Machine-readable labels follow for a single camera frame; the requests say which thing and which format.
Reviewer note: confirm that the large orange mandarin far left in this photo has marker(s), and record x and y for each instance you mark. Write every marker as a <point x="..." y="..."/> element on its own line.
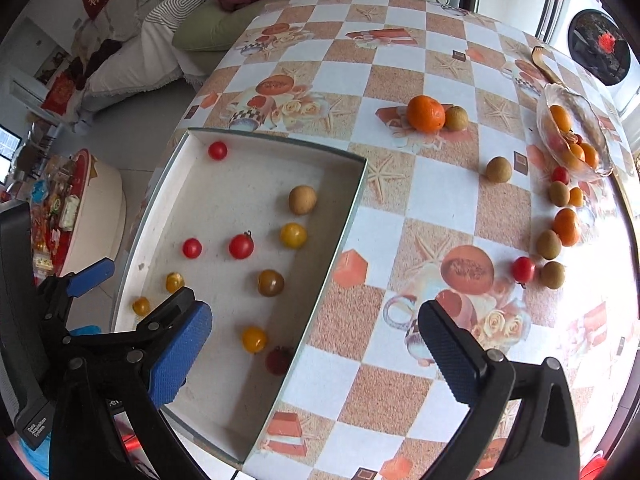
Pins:
<point x="425" y="114"/>

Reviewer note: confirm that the wooden back scratcher stick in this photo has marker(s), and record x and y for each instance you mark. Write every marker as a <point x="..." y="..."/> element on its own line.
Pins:
<point x="537" y="56"/>

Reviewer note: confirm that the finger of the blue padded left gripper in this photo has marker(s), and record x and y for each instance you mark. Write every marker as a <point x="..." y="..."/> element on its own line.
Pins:
<point x="91" y="277"/>
<point x="174" y="314"/>

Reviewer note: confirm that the red cherry tomato pair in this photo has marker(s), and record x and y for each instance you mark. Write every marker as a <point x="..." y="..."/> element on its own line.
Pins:
<point x="279" y="360"/>
<point x="523" y="270"/>

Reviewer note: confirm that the brown longan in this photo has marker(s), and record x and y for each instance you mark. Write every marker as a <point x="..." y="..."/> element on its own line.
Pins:
<point x="498" y="170"/>
<point x="302" y="200"/>
<point x="559" y="194"/>
<point x="456" y="119"/>

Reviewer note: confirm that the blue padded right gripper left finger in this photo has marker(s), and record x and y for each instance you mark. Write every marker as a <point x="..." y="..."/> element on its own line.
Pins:
<point x="169" y="371"/>

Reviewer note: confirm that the yellow tomato cluster top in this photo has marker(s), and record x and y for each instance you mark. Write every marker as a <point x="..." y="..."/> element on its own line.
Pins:
<point x="293" y="235"/>

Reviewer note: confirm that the orange in bowl front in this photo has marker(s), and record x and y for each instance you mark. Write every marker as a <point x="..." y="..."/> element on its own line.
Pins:
<point x="591" y="156"/>

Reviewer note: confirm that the dark yellow-green tomato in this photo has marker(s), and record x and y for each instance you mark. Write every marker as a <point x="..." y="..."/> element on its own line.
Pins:
<point x="270" y="283"/>

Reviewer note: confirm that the brown longan mid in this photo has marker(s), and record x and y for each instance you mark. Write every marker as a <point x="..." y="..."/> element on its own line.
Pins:
<point x="548" y="245"/>
<point x="552" y="275"/>

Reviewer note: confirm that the washing machine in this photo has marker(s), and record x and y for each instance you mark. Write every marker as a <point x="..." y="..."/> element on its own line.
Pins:
<point x="587" y="33"/>

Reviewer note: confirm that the orange in bowl top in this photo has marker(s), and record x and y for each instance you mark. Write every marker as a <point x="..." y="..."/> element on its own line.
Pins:
<point x="562" y="118"/>

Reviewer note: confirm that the small orange fruit near bowl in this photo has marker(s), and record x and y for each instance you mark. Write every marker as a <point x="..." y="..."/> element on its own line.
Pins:
<point x="576" y="197"/>

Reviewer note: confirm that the small red tomato near bowl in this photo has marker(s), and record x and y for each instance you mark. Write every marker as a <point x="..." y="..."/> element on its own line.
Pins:
<point x="560" y="174"/>

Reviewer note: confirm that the brown longan mid upper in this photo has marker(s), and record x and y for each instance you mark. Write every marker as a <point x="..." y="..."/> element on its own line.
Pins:
<point x="548" y="245"/>

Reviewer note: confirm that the round white side table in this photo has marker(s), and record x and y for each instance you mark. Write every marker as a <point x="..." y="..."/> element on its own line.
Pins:
<point x="78" y="215"/>

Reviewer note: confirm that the glass fruit bowl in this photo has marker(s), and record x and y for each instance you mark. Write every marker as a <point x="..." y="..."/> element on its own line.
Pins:
<point x="587" y="127"/>

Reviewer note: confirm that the brown longan mid lower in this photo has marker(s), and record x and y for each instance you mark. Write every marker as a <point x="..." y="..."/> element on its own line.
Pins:
<point x="552" y="275"/>

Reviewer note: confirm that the green sofa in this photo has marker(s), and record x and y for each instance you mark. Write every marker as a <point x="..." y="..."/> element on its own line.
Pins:
<point x="263" y="29"/>

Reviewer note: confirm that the brown longan beside mandarin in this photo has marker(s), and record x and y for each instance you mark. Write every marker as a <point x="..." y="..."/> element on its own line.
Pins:
<point x="456" y="119"/>

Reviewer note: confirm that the orange in bowl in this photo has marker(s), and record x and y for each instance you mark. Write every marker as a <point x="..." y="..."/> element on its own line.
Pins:
<point x="591" y="156"/>
<point x="562" y="118"/>

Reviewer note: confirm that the white tray with green rim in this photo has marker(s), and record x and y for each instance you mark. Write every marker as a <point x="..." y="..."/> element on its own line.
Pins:
<point x="229" y="395"/>

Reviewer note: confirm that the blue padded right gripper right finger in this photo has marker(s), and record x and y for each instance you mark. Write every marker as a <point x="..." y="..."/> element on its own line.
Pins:
<point x="457" y="354"/>

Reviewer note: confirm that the white striped blanket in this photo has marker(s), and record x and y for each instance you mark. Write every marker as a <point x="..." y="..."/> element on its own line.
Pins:
<point x="127" y="49"/>

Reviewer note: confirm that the orange mandarin near bowl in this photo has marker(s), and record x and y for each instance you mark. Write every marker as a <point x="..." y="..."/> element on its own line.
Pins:
<point x="565" y="226"/>

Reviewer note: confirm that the yellow cherry tomato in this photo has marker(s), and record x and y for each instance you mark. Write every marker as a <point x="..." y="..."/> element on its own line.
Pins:
<point x="254" y="339"/>

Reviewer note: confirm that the yellow tomato cluster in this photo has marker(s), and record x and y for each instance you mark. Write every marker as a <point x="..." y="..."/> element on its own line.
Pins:
<point x="293" y="235"/>
<point x="141" y="306"/>
<point x="173" y="282"/>

